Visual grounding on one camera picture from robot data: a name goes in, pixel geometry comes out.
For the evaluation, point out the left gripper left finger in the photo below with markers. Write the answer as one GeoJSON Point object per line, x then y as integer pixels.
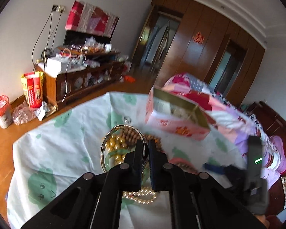
{"type": "Point", "coordinates": [93, 201]}

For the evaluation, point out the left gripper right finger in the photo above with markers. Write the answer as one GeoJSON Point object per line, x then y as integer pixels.
{"type": "Point", "coordinates": [198, 200]}

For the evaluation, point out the pink metal tin box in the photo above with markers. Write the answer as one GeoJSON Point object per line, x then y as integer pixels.
{"type": "Point", "coordinates": [170, 113]}

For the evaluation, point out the wooden headboard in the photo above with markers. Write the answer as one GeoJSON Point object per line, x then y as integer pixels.
{"type": "Point", "coordinates": [271, 121]}

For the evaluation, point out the white green patterned tablecloth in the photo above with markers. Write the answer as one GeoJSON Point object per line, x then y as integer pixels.
{"type": "Point", "coordinates": [51, 157]}

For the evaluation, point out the pink patchwork quilt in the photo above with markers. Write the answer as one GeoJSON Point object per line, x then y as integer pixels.
{"type": "Point", "coordinates": [231, 122]}

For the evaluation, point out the crumpled plastic bag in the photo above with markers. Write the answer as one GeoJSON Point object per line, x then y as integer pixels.
{"type": "Point", "coordinates": [23, 114]}

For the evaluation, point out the orange item on floor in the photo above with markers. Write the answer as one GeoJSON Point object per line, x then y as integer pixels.
{"type": "Point", "coordinates": [129, 79]}

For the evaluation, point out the bin with red bag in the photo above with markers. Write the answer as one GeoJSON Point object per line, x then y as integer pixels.
{"type": "Point", "coordinates": [5, 113]}

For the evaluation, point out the wooden tv cabinet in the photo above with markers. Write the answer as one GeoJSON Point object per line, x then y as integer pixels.
{"type": "Point", "coordinates": [89, 72]}

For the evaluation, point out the red yellow paper bag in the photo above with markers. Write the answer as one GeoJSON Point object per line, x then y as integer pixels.
{"type": "Point", "coordinates": [32, 85]}

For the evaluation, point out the white box on cabinet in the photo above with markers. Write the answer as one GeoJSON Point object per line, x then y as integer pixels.
{"type": "Point", "coordinates": [57, 65]}

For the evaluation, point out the red double happiness sticker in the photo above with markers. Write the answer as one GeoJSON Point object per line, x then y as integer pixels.
{"type": "Point", "coordinates": [198, 38]}

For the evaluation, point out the wooden wardrobe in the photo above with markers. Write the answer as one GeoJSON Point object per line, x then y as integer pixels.
{"type": "Point", "coordinates": [201, 60]}

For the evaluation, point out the black television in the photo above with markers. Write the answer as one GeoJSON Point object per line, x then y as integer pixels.
{"type": "Point", "coordinates": [78, 38]}

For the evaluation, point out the red white cloth cover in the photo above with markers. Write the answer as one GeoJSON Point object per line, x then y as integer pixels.
{"type": "Point", "coordinates": [90, 19]}

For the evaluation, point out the wall power socket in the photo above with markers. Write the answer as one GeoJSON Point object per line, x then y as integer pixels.
{"type": "Point", "coordinates": [58, 8]}

